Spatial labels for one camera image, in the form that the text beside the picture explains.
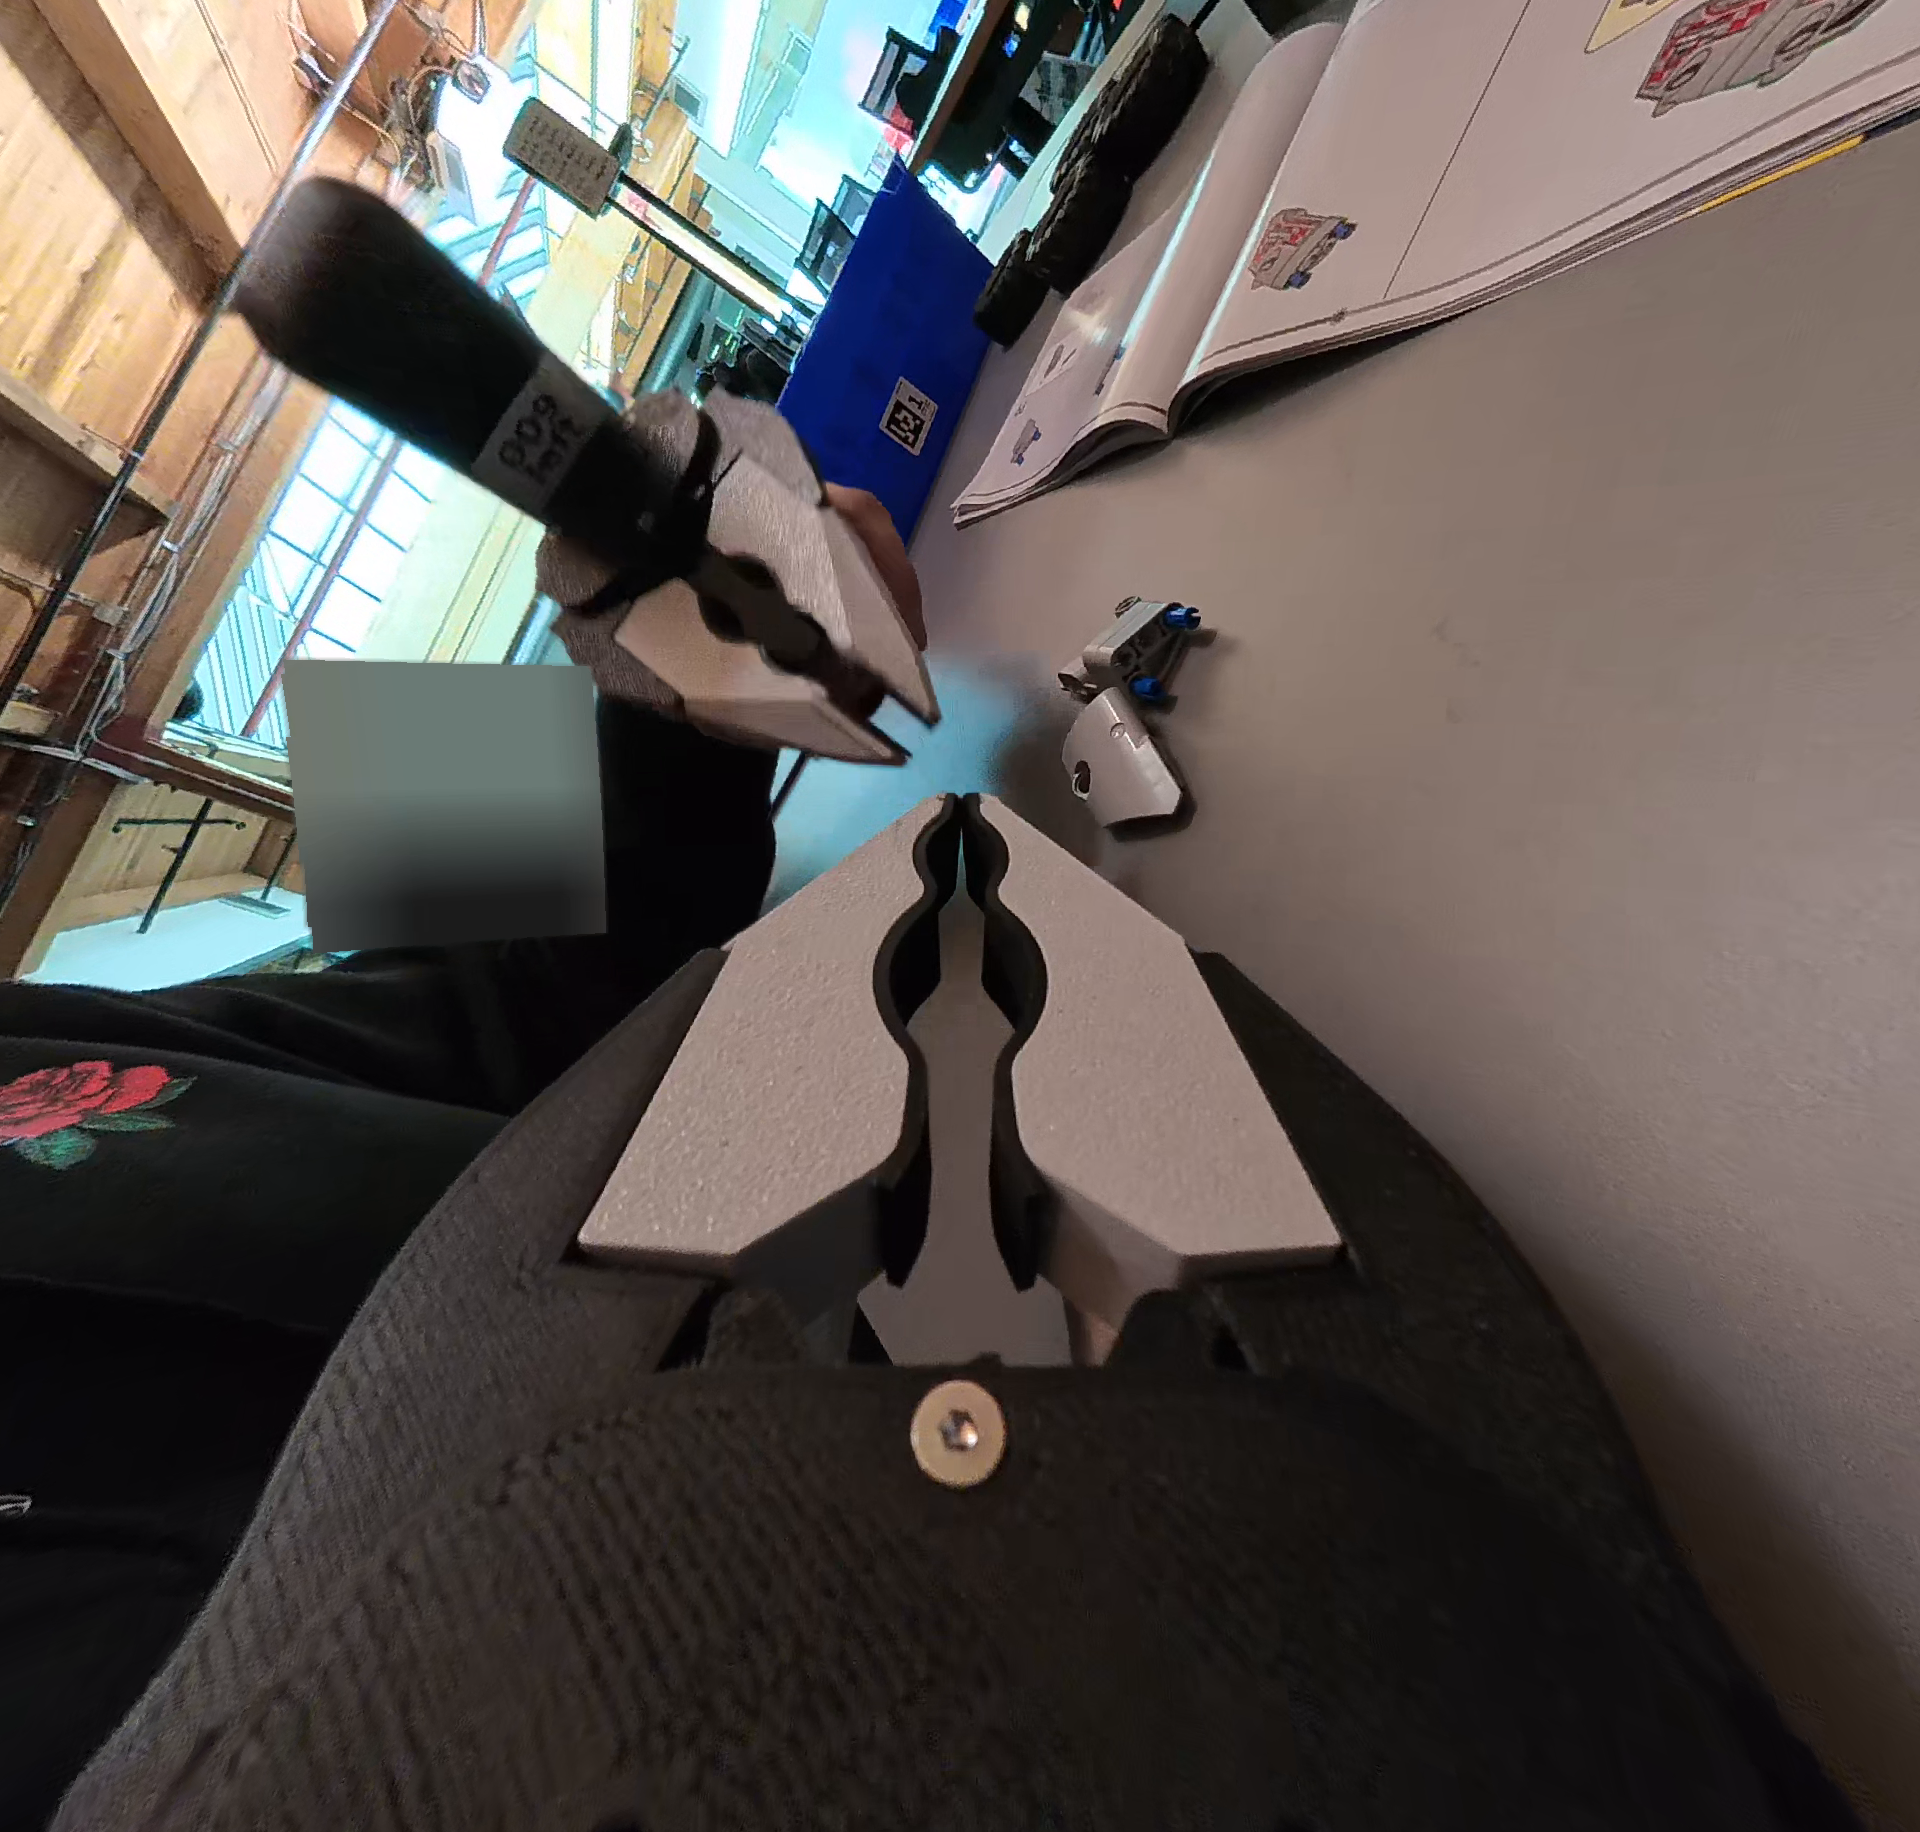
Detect person's left hand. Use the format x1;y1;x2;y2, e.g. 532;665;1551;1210
824;487;930;651

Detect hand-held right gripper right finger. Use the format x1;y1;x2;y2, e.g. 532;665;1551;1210
966;796;1349;1340

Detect grey brick assembly blue pins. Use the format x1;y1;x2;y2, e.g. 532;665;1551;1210
1057;594;1205;706

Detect blue plastic bin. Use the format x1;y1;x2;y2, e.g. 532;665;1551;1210
779;159;998;545

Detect hanging light panel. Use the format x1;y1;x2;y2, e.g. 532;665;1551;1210
501;98;634;216

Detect black printed sweatshirt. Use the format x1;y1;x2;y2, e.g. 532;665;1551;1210
0;948;722;1832

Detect grey desk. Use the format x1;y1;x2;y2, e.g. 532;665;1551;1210
765;0;1920;1832

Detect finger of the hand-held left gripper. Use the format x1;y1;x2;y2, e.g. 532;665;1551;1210
703;391;944;726
545;569;914;771

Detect grey curved toy panel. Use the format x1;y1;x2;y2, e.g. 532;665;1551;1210
1058;691;1189;834

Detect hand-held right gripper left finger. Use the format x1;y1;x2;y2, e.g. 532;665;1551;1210
576;796;965;1290

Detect person's left forearm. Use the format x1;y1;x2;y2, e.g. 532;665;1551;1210
601;693;784;952

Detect open building instruction booklet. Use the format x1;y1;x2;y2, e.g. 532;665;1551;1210
952;0;1920;530

